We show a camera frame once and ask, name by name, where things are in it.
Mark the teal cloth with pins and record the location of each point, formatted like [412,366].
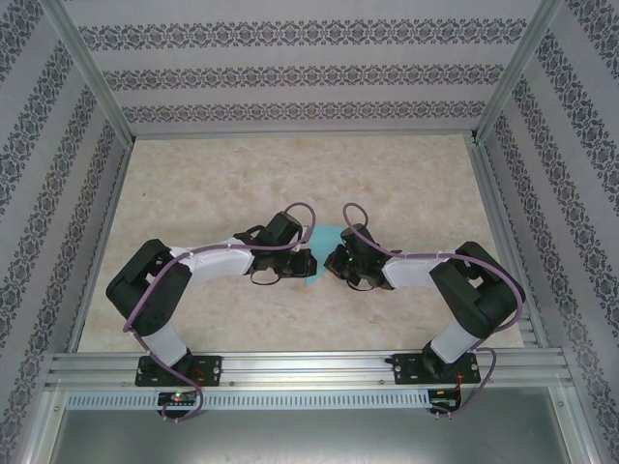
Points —
[325,239]

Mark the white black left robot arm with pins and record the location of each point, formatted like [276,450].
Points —
[222,263]

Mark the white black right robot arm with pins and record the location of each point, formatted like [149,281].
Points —
[411,270]

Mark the right circuit board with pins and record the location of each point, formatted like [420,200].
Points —
[442,396]

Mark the circuit board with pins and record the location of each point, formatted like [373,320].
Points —
[176,398]
[442,396]

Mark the left circuit board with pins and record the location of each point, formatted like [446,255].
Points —
[176,398]

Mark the aluminium mounting rail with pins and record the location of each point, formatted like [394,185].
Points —
[309,367]

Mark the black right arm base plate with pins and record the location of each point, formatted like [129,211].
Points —
[403,369]

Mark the aluminium frame crossbar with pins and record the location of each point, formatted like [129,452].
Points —
[300,134]

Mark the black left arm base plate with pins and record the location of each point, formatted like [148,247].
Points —
[210,369]

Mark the aluminium side rail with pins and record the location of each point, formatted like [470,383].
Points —
[109,217]
[505,241]

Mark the aluminium frame post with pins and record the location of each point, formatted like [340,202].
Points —
[94,72]
[515,72]

